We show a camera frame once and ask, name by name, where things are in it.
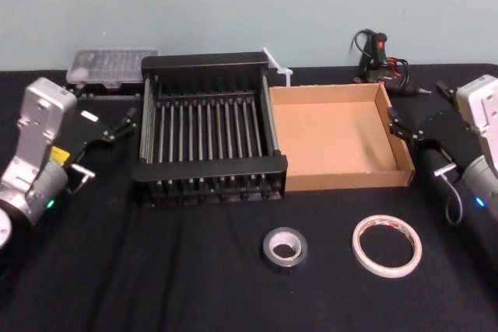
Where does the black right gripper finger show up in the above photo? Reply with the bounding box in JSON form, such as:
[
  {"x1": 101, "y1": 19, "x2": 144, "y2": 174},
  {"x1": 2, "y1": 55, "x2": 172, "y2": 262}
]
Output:
[
  {"x1": 388, "y1": 107, "x2": 424, "y2": 148},
  {"x1": 435, "y1": 80, "x2": 459, "y2": 110}
]

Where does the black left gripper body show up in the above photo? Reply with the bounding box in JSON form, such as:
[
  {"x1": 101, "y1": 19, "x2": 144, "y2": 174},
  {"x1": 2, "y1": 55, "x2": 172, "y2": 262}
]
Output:
[{"x1": 51, "y1": 107, "x2": 114, "y2": 169}]

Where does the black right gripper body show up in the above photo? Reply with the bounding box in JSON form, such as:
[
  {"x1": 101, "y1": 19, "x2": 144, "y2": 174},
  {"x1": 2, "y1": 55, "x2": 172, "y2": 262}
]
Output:
[{"x1": 416, "y1": 107, "x2": 484, "y2": 174}]

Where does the white tape roll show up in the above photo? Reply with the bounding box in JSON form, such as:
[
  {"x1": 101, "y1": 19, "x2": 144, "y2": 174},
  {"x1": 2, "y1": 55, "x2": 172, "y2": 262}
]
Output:
[{"x1": 351, "y1": 214, "x2": 423, "y2": 280}]

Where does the clear plastic case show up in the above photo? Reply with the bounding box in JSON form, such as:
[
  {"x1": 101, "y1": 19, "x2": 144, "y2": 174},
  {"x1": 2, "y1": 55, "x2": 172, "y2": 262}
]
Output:
[{"x1": 65, "y1": 46, "x2": 161, "y2": 97}]

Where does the shallow brown cardboard tray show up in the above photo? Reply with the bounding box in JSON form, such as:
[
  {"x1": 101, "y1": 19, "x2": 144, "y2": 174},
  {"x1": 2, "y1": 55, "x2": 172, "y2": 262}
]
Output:
[{"x1": 268, "y1": 82, "x2": 416, "y2": 193}]

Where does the black rack with steel bars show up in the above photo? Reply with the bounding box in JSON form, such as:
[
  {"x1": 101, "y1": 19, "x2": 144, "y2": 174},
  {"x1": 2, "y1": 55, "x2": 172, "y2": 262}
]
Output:
[{"x1": 131, "y1": 51, "x2": 289, "y2": 208}]

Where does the white three-armed plastic piece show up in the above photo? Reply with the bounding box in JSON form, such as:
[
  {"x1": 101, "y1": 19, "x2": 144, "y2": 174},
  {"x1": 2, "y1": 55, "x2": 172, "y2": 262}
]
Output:
[{"x1": 261, "y1": 46, "x2": 294, "y2": 87}]

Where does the black table cloth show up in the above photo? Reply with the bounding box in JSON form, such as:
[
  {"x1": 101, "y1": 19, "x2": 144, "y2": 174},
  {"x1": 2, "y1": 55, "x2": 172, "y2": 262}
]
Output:
[{"x1": 0, "y1": 61, "x2": 498, "y2": 332}]

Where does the silver tape roll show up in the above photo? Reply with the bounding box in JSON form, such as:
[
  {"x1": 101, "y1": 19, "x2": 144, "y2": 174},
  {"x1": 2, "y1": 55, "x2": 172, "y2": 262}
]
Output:
[{"x1": 261, "y1": 225, "x2": 309, "y2": 275}]

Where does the black corded tool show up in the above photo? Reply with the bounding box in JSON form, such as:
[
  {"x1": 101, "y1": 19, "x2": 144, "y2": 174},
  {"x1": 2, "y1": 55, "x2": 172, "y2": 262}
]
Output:
[{"x1": 351, "y1": 28, "x2": 433, "y2": 97}]

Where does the pale wall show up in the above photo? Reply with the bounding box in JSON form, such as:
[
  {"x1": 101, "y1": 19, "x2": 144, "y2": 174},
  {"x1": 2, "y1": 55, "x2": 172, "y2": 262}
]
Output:
[{"x1": 0, "y1": 0, "x2": 498, "y2": 73}]

